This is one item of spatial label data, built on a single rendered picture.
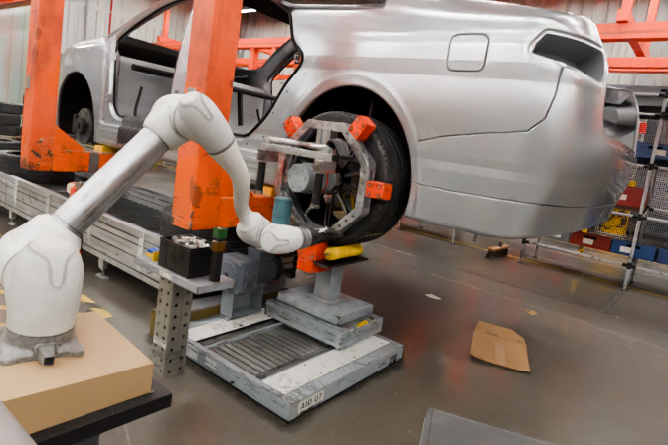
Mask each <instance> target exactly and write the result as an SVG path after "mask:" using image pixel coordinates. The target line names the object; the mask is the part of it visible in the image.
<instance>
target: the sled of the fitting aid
mask: <svg viewBox="0 0 668 445"><path fill-rule="evenodd" d="M277 298H278V296H277V297H276V298H272V299H268V300H266V304H265V311H264V314H266V315H268V316H270V317H272V318H274V319H276V320H278V321H280V322H283V323H285V324H287V325H289V326H291V327H293V328H295V329H297V330H299V331H301V332H304V333H306V334H308V335H310V336H312V337H314V338H316V339H318V340H320V341H322V342H325V343H327V344H329V345H331V346H333V347H335V348H337V349H339V350H341V349H343V348H345V347H347V346H349V345H352V344H354V343H356V342H358V341H361V340H363V339H365V338H367V337H370V336H372V335H374V334H376V333H379V332H381V329H382V323H383V317H381V316H378V315H376V314H373V313H371V314H368V315H365V316H363V317H360V318H357V319H355V320H352V321H350V322H347V323H344V324H342V325H339V326H337V325H334V324H332V323H330V322H328V321H325V320H323V319H321V318H319V317H316V316H314V315H312V314H309V313H307V312H305V311H303V310H300V309H298V308H296V307H294V306H291V305H289V304H287V303H284V302H282V301H280V300H278V299H277Z"/></svg>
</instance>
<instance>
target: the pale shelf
mask: <svg viewBox="0 0 668 445"><path fill-rule="evenodd" d="M134 263H135V264H137V265H139V266H141V267H143V268H145V269H147V270H149V271H151V272H153V273H155V274H157V275H159V276H161V277H163V278H165V279H167V280H169V281H171V282H173V283H175V284H177V285H179V286H181V287H183V288H185V289H187V290H189V291H191V292H193V293H195V294H197V295H199V294H204V293H208V292H213V291H218V290H223V289H228V288H233V287H234V280H233V279H231V278H229V277H226V276H224V275H222V274H221V277H220V281H221V283H216V284H213V283H211V282H208V280H209V276H210V275H207V276H202V277H196V278H190V279H187V278H185V277H183V276H180V275H178V274H176V273H174V272H172V271H170V270H168V269H166V268H164V267H162V266H159V265H158V261H152V258H151V257H148V256H146V255H140V256H135V258H134ZM197 292H198V293H197Z"/></svg>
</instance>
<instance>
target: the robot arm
mask: <svg viewBox="0 0 668 445"><path fill-rule="evenodd" d="M189 141H193V142H195V143H197V144H200V145H201V146H202V148H203V149H204V150H205V151H206V152H207V153H208V154H209V156H211V157H212V158H213V159H214V160H215V161H216V162H217V163H218V164H219V165H220V166H221V167H222V168H223V169H224V170H225V171H226V172H227V173H228V175H229V176H230V178H231V180H232V183H233V197H234V208H235V212H236V215H237V217H238V219H239V223H238V224H237V228H236V233H237V236H238V237H239V239H240V240H241V241H243V242H244V243H246V244H249V245H252V246H255V247H259V248H262V249H263V250H265V251H266V252H269V253H272V254H285V253H290V252H293V251H295V250H300V249H306V248H307V247H310V246H313V245H315V244H319V243H323V242H327V240H330V239H331V238H332V239H333V238H342V237H343V236H344V235H343V233H342V232H341V230H335V228H332V227H327V226H325V227H324V228H323V229H322V230H320V229H319V230H315V229H313V228H307V227H304V226H301V227H293V226H288V225H283V224H275V223H271V222H269V220H267V219H266V218H265V217H263V216H262V215H261V214H260V213H258V212H253V211H252V210H251V209H250V207H249V196H250V186H251V179H250V174H249V171H248V168H247V166H246V163H245V161H244V159H243V156H242V154H241V152H240V149H239V146H238V144H237V141H236V138H235V136H234V134H233V132H232V130H231V128H230V126H229V124H228V122H227V121H226V119H225V117H224V116H223V114H222V113H221V111H220V110H219V109H218V107H217V106H216V105H215V104H214V103H213V102H212V101H211V100H210V99H209V98H207V97H206V96H205V95H203V94H202V93H200V92H198V91H192V92H189V93H186V94H169V95H166V96H163V97H161V98H160V99H159V100H157V101H156V102H155V104H154V105H153V107H152V110H151V112H150V113H149V115H148V117H147V118H146V119H145V121H144V124H143V129H142V130H141V131H140V132H139V133H138V134H137V135H136V136H135V137H134V138H133V139H131V140H130V141H129V142H128V143H127V144H126V145H125V146H124V147H123V148H122V149H121V150H120V151H119V152H118V153H117V154H115V155H114V156H113V157H112V158H111V159H110V160H109V161H108V162H107V163H106V164H105V165H104V166H103V167H102V168H100V169H99V170H98V171H97V172H96V173H95V174H94V175H93V176H92V177H91V178H90V179H89V180H88V181H87V182H85V183H84V184H83V185H82V186H81V187H80V188H79V189H78V190H77V191H76V192H75V193H74V194H73V195H72V196H71V197H69V198H68V199H67V200H66V201H65V202H64V203H63V204H62V205H61V206H60V207H59V208H58V209H57V210H56V211H54V212H53V213H52V214H51V215H50V214H43V215H37V216H35V217H34V218H32V219H31V220H29V221H28V222H26V223H24V224H23V225H21V226H19V227H18V228H16V229H13V230H11V231H9V232H8V233H6V234H5V235H4V236H3V237H2V238H1V239H0V283H1V284H2V286H3V287H4V291H5V301H6V305H7V308H6V325H5V326H0V355H1V356H0V365H1V366H11V365H14V364H18V363H24V362H31V361H39V362H40V363H41V364H42V365H43V366H50V365H52V364H53V363H54V359H55V358H61V357H79V356H82V355H83V354H84V346H82V345H81V344H80V343H79V341H78V339H77V337H76V335H75V322H76V317H77V313H78V310H79V306H80V301H81V296H82V289H83V280H84V264H83V260H82V257H81V255H80V253H79V250H80V249H81V244H82V240H81V239H80V236H81V235H82V234H84V233H85V232H86V231H87V230H88V229H89V228H90V227H91V226H92V225H93V224H94V223H95V222H96V221H97V220H98V219H99V218H100V217H101V216H102V215H103V214H104V213H105V212H106V211H107V210H108V209H109V208H110V207H111V206H112V205H113V204H114V203H115V202H116V201H117V200H118V199H119V198H120V197H121V196H122V195H123V194H124V193H125V192H126V191H127V190H128V189H129V188H130V187H131V186H132V185H133V184H135V183H136V182H137V181H138V180H139V179H140V178H141V177H142V176H143V175H144V174H145V173H146V172H147V171H148V170H149V169H150V168H151V167H152V166H153V165H154V164H155V163H156V162H157V161H158V160H159V159H160V158H161V157H162V156H163V155H164V154H165V153H166V152H167V151H173V150H176V149H177V148H179V147H180V146H182V145H184V144H185V143H187V142H189Z"/></svg>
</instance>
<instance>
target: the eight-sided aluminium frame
mask: <svg viewBox="0 0 668 445"><path fill-rule="evenodd" d="M351 125H352V124H347V123H342V122H340V123H339V122H330V121H321V120H315V119H308V120H307V121H306V122H304V124H303V125H302V126H301V127H300V128H299V129H298V130H297V131H296V132H295V133H294V134H293V135H292V136H291V137H290V138H289V140H296V141H304V142H305V141H306V140H307V139H308V138H309V137H310V136H311V135H312V134H313V133H314V132H315V131H316V130H317V128H322V129H323V130H327V129H331V130H332V131H337V132H342V134H343V135H344V137H345V139H346V141H347V142H348V144H349V146H350V147H351V149H352V151H353V152H354V154H355V156H356V157H357V159H358V161H359V163H360V164H361V171H360V178H359V184H358V191H357V198H356V204H355V209H354V210H352V211H351V212H350V213H349V214H347V215H346V216H345V217H344V218H342V219H340V220H339V221H338V222H336V223H335V224H334V225H333V226H332V228H335V230H341V232H342V233H344V232H345V231H346V230H347V229H349V228H350V227H351V226H352V225H354V224H355V223H356V222H358V221H359V220H360V219H362V218H363V217H365V216H366V215H367V214H368V213H369V209H370V203H371V198H369V197H365V191H366V184H367V181H374V177H375V171H376V162H375V160H374V158H373V157H372V155H371V154H370V152H369V151H368V149H367V147H366V146H365V144H364V142H363V141H360V140H356V139H355V138H354V137H353V135H352V134H351V133H350V132H349V131H348V129H349V127H350V126H351ZM292 159H293V155H291V154H285V153H280V152H279V160H278V167H277V175H276V183H275V193H276V195H277V196H287V197H291V198H292V196H291V194H290V193H289V185H288V181H287V175H288V171H289V169H290V168H291V166H292ZM363 182H364V183H363ZM360 202H361V203H360ZM290 224H291V225H292V226H293V227H301V226H304V227H307V228H313V229H315V230H319V229H320V230H322V229H323V228H324V226H321V225H318V224H314V223H311V222H305V221H304V219H303V217H302V215H301V213H300V211H299V209H298V207H297V205H296V203H295V201H294V200H293V202H292V213H291V221H290Z"/></svg>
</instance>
